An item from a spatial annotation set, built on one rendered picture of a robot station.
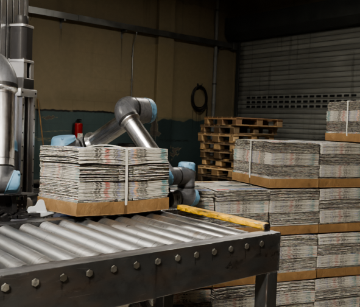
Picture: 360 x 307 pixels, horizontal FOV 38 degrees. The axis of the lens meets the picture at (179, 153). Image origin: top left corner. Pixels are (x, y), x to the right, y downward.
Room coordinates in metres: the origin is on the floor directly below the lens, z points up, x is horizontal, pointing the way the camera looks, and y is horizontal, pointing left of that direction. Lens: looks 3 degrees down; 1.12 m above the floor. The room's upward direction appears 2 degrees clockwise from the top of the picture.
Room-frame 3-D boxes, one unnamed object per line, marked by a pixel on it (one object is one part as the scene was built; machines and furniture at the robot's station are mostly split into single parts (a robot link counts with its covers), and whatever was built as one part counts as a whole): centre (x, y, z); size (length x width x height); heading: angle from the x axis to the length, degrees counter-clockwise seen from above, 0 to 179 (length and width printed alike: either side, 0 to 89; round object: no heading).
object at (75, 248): (1.43, 0.32, 0.77); 0.47 x 0.05 x 0.05; 40
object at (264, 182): (2.72, -0.49, 0.86); 0.38 x 0.29 x 0.04; 23
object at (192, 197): (2.26, -0.03, 0.81); 0.11 x 0.08 x 0.09; 130
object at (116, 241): (1.51, 0.22, 0.77); 0.47 x 0.05 x 0.05; 40
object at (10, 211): (1.75, 0.57, 0.82); 0.12 x 0.08 x 0.09; 129
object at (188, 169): (2.24, -0.02, 0.91); 0.11 x 0.08 x 0.11; 143
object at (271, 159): (2.73, -0.49, 0.95); 0.38 x 0.29 x 0.23; 23
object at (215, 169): (9.46, -1.08, 0.65); 1.33 x 0.94 x 1.30; 134
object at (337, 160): (2.83, -0.77, 0.95); 0.38 x 0.29 x 0.23; 21
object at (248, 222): (1.81, -0.15, 0.81); 0.43 x 0.03 x 0.02; 40
